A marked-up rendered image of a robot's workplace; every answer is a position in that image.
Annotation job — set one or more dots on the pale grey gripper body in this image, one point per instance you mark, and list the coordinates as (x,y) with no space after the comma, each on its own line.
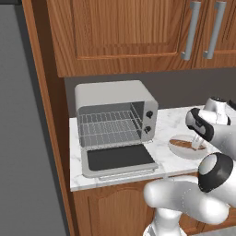
(197,142)

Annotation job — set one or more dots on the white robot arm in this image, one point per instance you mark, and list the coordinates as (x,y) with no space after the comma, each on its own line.
(184,199)

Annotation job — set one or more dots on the brown baguette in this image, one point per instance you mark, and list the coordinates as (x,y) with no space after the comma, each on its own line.
(181,143)

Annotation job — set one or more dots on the white plate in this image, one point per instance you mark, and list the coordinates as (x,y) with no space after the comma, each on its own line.
(184,153)

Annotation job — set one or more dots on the black toaster oven knob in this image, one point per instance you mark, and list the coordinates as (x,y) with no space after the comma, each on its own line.
(147,129)
(149,114)

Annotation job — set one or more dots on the toaster oven glass door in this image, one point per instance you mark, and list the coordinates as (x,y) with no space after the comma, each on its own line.
(120,158)

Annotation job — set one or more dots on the silver toaster oven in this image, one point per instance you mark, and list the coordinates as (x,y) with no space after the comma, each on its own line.
(110,93)

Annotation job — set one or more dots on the tall wooden side panel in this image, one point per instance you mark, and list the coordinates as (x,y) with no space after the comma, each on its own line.
(52,107)

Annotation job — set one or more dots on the grey fridge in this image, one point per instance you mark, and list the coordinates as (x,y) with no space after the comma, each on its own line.
(21,129)

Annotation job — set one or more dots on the narrow wooden wall cupboard door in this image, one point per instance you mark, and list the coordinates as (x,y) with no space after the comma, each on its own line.
(229,30)

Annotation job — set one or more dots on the wide wooden wall cupboard door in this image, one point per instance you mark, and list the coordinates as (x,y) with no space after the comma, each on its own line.
(120,33)

